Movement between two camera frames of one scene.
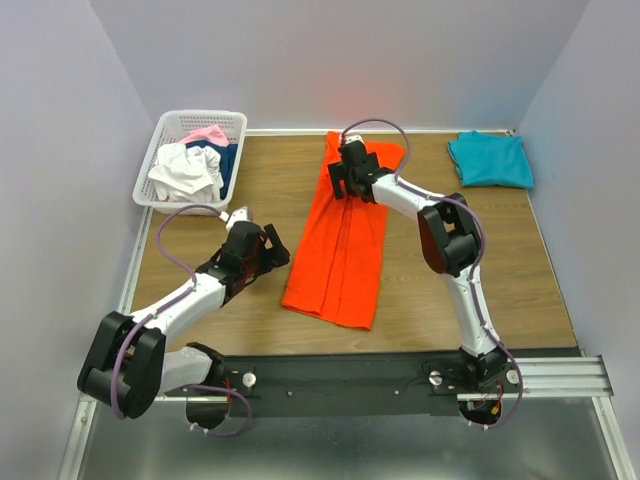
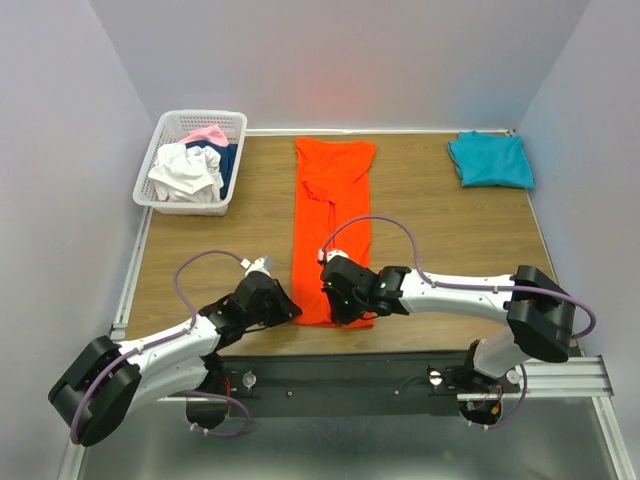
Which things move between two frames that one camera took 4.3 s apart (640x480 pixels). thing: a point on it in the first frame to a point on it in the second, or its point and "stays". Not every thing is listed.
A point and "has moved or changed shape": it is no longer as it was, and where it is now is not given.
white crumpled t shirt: [187, 174] stays
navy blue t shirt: [227, 162] stays
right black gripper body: [349, 183] to [345, 309]
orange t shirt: [337, 271] has moved or changed shape
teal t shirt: [486, 158] stays
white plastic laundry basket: [170, 127] stays
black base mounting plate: [352, 385] stays
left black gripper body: [260, 264] to [274, 311]
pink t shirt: [212, 133] stays
